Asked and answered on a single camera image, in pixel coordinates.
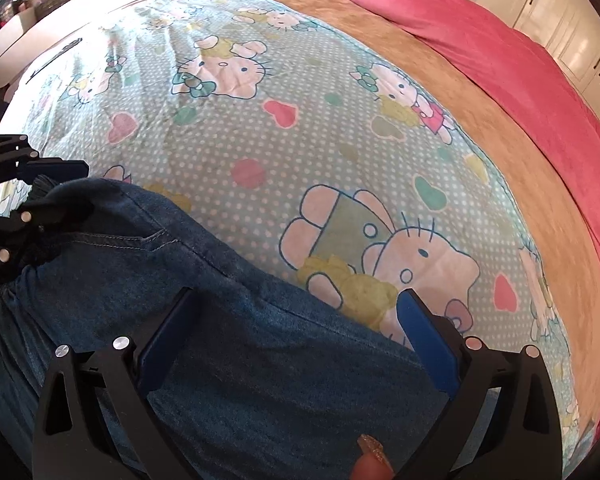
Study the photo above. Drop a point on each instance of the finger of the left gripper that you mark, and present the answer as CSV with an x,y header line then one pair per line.
x,y
18,161
35,204

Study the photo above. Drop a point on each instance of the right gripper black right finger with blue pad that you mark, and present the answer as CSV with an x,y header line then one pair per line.
x,y
501,419

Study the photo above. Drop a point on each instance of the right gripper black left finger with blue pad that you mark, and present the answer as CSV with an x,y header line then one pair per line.
x,y
94,420

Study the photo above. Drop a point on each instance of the blue denim pants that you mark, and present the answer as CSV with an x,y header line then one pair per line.
x,y
272,383

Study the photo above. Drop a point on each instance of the person's right hand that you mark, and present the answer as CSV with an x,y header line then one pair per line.
x,y
373,463

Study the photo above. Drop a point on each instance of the white low dresser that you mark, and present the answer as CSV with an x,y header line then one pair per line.
x,y
19,47

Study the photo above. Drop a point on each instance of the Hello Kitty bed sheet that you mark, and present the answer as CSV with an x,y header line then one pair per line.
x,y
311,156

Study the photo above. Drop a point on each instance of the tan plush blanket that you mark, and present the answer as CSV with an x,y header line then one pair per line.
x,y
485,124

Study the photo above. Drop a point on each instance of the pink duvet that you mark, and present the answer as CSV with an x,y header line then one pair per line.
x,y
552,163

